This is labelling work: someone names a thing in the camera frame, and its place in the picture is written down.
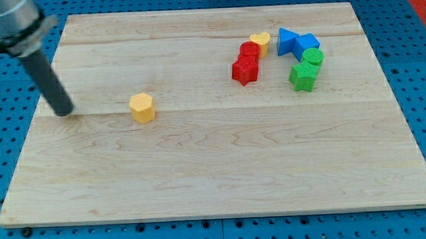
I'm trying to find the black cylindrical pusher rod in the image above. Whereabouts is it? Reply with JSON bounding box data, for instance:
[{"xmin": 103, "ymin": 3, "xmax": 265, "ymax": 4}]
[{"xmin": 19, "ymin": 49, "xmax": 74, "ymax": 117}]

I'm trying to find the yellow hexagon block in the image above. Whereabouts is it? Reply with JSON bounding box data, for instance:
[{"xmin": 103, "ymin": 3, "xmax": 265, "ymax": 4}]
[{"xmin": 129, "ymin": 92, "xmax": 156, "ymax": 124}]

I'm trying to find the red star block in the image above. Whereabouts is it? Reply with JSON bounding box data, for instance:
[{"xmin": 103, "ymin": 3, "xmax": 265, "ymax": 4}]
[{"xmin": 232, "ymin": 57, "xmax": 259, "ymax": 86}]

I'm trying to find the green star block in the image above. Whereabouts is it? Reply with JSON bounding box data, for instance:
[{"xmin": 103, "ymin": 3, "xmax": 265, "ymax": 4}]
[{"xmin": 289, "ymin": 61, "xmax": 320, "ymax": 92}]

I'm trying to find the wooden board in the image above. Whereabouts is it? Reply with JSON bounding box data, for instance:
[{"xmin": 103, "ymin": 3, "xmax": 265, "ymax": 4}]
[{"xmin": 0, "ymin": 2, "xmax": 426, "ymax": 228}]

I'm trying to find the red cylinder block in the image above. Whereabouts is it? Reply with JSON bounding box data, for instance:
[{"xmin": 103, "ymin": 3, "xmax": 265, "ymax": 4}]
[{"xmin": 240, "ymin": 42, "xmax": 260, "ymax": 58}]

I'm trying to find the yellow heart block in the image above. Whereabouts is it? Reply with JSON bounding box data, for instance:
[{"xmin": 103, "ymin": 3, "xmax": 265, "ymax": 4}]
[{"xmin": 250, "ymin": 32, "xmax": 271, "ymax": 58}]

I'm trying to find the blue triangle block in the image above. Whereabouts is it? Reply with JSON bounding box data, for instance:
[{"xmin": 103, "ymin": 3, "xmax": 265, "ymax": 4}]
[{"xmin": 276, "ymin": 28, "xmax": 299, "ymax": 56}]

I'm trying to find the blue cube block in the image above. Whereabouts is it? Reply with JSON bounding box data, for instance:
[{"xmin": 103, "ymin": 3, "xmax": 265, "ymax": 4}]
[{"xmin": 292, "ymin": 33, "xmax": 320, "ymax": 62}]

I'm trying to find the green cylinder block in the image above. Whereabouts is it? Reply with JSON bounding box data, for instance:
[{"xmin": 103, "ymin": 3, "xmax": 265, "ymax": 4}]
[{"xmin": 301, "ymin": 48, "xmax": 325, "ymax": 67}]

